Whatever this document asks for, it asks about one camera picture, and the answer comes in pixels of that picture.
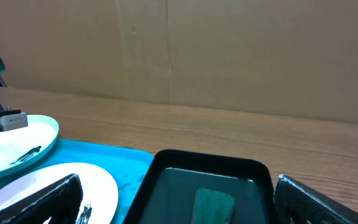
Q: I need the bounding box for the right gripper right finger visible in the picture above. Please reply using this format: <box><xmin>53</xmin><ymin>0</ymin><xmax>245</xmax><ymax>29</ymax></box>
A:
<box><xmin>274</xmin><ymin>174</ymin><xmax>358</xmax><ymax>224</ymax></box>

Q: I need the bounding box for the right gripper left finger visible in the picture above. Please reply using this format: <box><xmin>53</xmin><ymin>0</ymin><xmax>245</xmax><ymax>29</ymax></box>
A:
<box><xmin>0</xmin><ymin>174</ymin><xmax>83</xmax><ymax>224</ymax></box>

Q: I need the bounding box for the white plate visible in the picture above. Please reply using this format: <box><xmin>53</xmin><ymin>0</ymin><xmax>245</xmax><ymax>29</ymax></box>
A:
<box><xmin>0</xmin><ymin>162</ymin><xmax>119</xmax><ymax>224</ymax></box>

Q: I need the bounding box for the light blue plate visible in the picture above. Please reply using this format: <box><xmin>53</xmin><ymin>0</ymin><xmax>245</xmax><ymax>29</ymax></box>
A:
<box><xmin>0</xmin><ymin>114</ymin><xmax>59</xmax><ymax>179</ymax></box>

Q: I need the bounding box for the green orange sponge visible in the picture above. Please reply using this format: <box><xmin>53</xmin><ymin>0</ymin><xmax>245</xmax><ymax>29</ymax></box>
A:
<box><xmin>190</xmin><ymin>188</ymin><xmax>236</xmax><ymax>224</ymax></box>

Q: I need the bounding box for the teal plastic tray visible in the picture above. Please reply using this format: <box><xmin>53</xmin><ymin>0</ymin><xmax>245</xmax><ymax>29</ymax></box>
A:
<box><xmin>0</xmin><ymin>139</ymin><xmax>154</xmax><ymax>223</ymax></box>

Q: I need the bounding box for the black water tray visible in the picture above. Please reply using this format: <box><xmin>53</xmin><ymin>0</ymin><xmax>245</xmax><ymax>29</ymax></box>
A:
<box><xmin>124</xmin><ymin>149</ymin><xmax>279</xmax><ymax>223</ymax></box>

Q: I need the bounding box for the cardboard backdrop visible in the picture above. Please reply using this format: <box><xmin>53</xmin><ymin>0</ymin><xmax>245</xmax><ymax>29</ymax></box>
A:
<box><xmin>0</xmin><ymin>0</ymin><xmax>358</xmax><ymax>123</ymax></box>

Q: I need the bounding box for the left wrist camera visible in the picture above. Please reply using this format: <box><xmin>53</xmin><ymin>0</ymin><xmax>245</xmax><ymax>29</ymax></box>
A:
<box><xmin>0</xmin><ymin>112</ymin><xmax>28</xmax><ymax>132</ymax></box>

